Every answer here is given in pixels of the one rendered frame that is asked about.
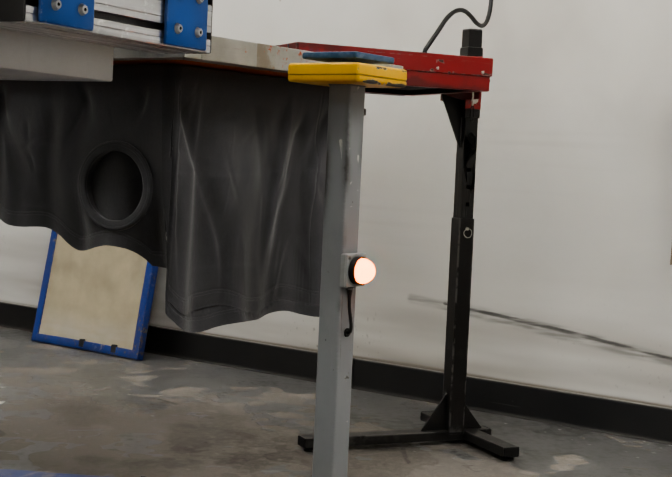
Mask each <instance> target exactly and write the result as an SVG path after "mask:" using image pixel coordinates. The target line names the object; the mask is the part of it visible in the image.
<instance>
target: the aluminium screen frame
mask: <svg viewBox="0 0 672 477"><path fill-rule="evenodd" d="M304 52H311V51H305V50H299V49H292V48H286V47H280V46H273V45H267V44H261V43H255V42H248V41H242V40H236V39H229V38H223V37H217V36H212V39H211V53H210V54H154V53H148V52H141V51H135V50H129V49H123V48H117V47H114V54H113V61H145V60H187V61H195V62H202V63H210V64H217V65H225V66H233V67H240V68H248V69H255V70H263V71H271V72H278V73H286V74H288V66H289V64H290V63H328V62H321V61H315V60H308V59H303V57H302V55H303V53H304ZM372 65H379V66H385V67H391V68H398V69H403V66H400V65H393V64H372Z"/></svg>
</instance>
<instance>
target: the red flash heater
mask: <svg viewBox="0 0 672 477"><path fill-rule="evenodd" d="M276 46H280V47H286V48H292V49H299V50H305V51H311V52H345V51H358V52H364V53H370V54H376V55H382V56H388V57H393V58H394V63H393V65H400V66H403V69H404V70H406V71H407V81H406V82H407V83H406V87H405V88H365V93H377V94H391V95H406V96H422V95H438V94H441V96H440V101H443V99H442V94H445V95H448V96H451V97H454V98H457V99H460V100H472V92H474V99H481V97H482V92H488V91H489V83H490V77H492V73H493V58H483V57H482V56H478V57H471V56H460V55H448V54H436V53H425V52H413V51H401V50H390V49H378V48H366V47H354V46H343V45H331V44H319V43H308V42H293V43H287V44H282V45H276Z"/></svg>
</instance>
